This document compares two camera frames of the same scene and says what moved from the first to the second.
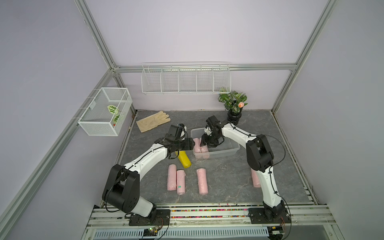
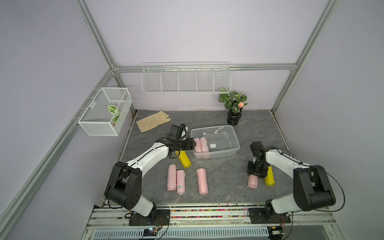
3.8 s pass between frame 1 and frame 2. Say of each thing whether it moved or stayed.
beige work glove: stayed
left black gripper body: stayed
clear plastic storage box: stayed
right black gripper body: moved
